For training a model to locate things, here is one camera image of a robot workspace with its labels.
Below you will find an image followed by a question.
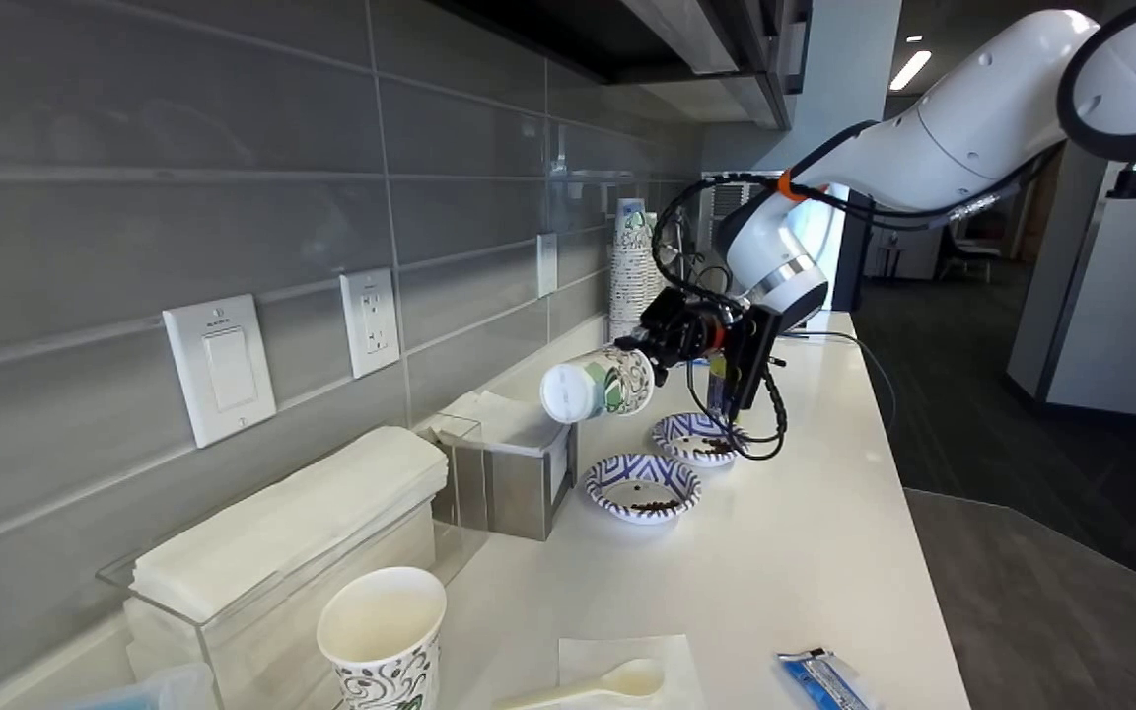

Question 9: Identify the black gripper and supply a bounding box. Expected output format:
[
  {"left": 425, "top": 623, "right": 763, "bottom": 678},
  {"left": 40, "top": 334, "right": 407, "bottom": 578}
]
[{"left": 617, "top": 289, "right": 735, "bottom": 368}]

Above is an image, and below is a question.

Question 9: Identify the patterned paper cup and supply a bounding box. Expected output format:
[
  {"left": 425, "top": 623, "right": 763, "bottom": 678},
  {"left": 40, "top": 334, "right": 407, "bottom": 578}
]
[
  {"left": 315, "top": 566, "right": 447, "bottom": 710},
  {"left": 542, "top": 346, "right": 654, "bottom": 423}
]

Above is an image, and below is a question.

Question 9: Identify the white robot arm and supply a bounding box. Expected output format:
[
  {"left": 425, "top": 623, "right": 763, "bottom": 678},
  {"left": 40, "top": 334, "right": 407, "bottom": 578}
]
[{"left": 618, "top": 6, "right": 1136, "bottom": 368}]

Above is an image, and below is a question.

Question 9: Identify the stack of paper cups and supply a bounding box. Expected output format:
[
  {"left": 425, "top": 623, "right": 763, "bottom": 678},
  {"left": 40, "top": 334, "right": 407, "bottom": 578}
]
[{"left": 613, "top": 196, "right": 659, "bottom": 334}]

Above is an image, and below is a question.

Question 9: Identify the blue patterned paper bowl far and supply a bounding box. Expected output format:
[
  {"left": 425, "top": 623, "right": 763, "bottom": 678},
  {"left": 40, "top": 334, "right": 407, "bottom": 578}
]
[{"left": 647, "top": 409, "right": 738, "bottom": 476}]

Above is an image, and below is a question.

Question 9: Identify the blue patterned paper bowl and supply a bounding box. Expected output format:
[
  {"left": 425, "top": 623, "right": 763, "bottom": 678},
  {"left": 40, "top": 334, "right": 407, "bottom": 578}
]
[
  {"left": 647, "top": 409, "right": 738, "bottom": 476},
  {"left": 585, "top": 453, "right": 700, "bottom": 523}
]

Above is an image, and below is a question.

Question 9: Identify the blue patterned paper bowl near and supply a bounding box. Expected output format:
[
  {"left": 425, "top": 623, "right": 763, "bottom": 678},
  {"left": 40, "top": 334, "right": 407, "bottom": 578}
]
[{"left": 585, "top": 453, "right": 700, "bottom": 523}]

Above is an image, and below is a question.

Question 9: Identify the steel napkin dispenser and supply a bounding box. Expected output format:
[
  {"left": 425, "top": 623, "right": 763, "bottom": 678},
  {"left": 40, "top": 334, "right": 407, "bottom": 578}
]
[{"left": 418, "top": 389, "right": 576, "bottom": 540}]

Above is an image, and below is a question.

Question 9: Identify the white plastic spoon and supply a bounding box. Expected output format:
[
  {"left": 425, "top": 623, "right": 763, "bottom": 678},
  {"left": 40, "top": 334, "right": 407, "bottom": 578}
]
[{"left": 503, "top": 657, "right": 663, "bottom": 710}]

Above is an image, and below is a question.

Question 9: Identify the clear napkin holder with napkins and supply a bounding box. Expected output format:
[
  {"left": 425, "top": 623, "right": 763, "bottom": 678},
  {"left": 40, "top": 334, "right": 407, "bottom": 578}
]
[{"left": 123, "top": 424, "right": 451, "bottom": 710}]

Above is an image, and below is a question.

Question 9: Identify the white wall outlet right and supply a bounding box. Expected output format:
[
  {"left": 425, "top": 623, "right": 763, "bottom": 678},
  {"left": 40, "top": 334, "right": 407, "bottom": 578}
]
[{"left": 538, "top": 232, "right": 555, "bottom": 294}]

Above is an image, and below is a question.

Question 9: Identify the white wall outlet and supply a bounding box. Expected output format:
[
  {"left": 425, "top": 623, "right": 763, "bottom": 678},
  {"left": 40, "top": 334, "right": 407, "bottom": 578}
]
[
  {"left": 338, "top": 268, "right": 397, "bottom": 380},
  {"left": 538, "top": 232, "right": 555, "bottom": 294}
]

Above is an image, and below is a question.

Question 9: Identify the white wall outlet middle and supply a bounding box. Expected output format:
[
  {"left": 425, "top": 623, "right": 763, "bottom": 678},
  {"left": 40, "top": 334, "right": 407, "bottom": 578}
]
[{"left": 338, "top": 268, "right": 397, "bottom": 380}]

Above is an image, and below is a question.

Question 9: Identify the white light switch plate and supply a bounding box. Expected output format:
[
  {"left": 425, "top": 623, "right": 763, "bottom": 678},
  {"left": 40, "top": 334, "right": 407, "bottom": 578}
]
[{"left": 162, "top": 294, "right": 275, "bottom": 449}]

